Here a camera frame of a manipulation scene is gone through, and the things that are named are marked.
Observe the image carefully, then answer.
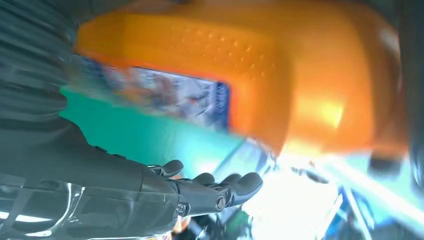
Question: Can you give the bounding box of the green table mat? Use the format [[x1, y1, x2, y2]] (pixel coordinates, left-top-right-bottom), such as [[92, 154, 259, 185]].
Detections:
[[59, 87, 246, 180]]

